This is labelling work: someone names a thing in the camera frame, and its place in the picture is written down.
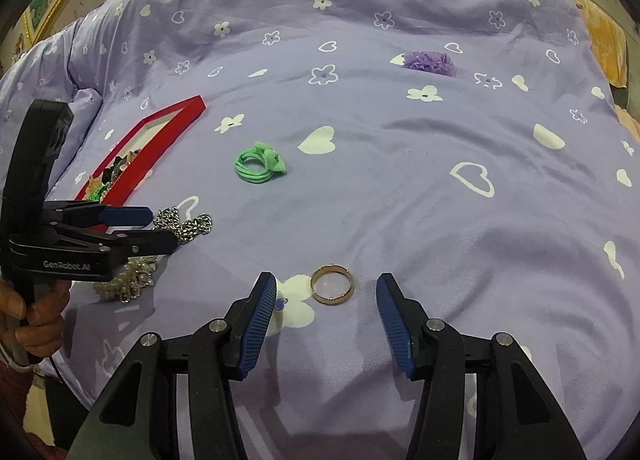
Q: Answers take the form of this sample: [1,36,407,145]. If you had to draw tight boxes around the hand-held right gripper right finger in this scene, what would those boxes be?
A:
[375,272,588,460]

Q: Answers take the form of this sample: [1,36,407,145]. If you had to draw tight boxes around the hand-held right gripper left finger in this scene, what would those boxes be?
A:
[67,271,278,460]

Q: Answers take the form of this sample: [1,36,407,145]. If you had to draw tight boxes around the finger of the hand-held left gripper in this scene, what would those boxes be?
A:
[57,228,179,259]
[62,203,154,230]

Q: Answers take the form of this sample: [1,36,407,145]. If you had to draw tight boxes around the silver chain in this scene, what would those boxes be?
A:
[152,207,215,246]
[120,257,160,302]

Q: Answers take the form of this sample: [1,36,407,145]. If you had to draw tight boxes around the white pearl bracelet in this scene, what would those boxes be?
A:
[92,260,151,302]

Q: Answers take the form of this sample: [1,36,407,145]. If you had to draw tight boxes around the gold ring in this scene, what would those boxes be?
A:
[309,264,355,306]

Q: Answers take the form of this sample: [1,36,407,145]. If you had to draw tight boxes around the red shallow box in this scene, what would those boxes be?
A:
[74,94,207,233]

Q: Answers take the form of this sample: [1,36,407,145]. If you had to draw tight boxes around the person's left hand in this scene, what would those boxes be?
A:
[0,279,72,367]

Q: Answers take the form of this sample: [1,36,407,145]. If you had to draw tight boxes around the purple printed blanket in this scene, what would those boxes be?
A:
[0,0,640,460]

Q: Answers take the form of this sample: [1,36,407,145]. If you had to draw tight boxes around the orange towel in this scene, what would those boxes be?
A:
[550,0,629,89]

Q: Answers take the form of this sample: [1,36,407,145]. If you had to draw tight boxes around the green hair ties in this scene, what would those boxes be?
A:
[234,141,290,185]

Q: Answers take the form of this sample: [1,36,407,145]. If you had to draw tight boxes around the purple flower hair tie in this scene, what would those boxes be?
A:
[402,50,459,78]

